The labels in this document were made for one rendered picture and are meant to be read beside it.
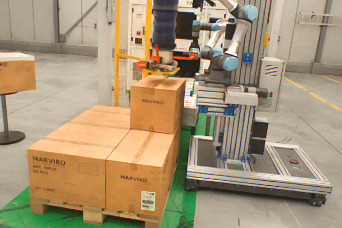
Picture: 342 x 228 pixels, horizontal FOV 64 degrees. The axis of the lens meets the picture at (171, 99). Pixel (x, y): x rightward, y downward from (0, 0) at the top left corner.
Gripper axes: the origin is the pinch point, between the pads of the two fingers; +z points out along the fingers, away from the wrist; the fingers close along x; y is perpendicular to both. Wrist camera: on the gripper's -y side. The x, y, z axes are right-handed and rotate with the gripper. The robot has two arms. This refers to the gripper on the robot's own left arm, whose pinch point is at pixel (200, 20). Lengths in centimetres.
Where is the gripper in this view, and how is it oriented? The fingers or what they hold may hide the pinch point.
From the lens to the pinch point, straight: 214.7
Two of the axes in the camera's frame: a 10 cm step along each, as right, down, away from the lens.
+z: -0.7, 9.6, 2.6
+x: -1.1, 2.5, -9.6
